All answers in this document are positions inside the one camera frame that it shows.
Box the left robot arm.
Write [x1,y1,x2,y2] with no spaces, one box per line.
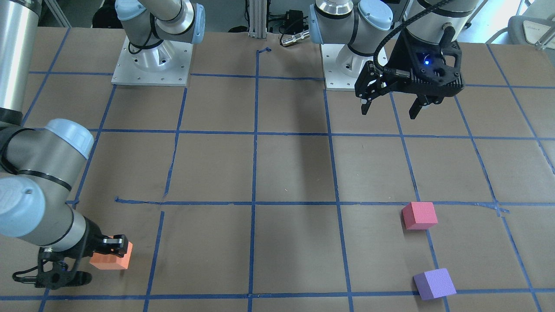
[308,0,477,119]

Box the purple foam block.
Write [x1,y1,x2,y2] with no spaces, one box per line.
[414,268,457,301]

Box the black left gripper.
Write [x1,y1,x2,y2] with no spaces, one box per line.
[355,30,464,119]

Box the pink foam block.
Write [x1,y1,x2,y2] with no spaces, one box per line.
[401,201,438,230]

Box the aluminium frame post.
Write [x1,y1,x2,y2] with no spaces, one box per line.
[247,0,268,39]

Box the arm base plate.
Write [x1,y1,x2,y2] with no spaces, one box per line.
[111,38,194,87]
[320,44,373,91]

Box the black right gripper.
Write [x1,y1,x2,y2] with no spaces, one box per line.
[12,219,127,290]

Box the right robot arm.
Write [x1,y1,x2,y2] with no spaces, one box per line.
[0,0,206,290]

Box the orange foam block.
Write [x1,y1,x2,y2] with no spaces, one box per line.
[89,242,133,270]

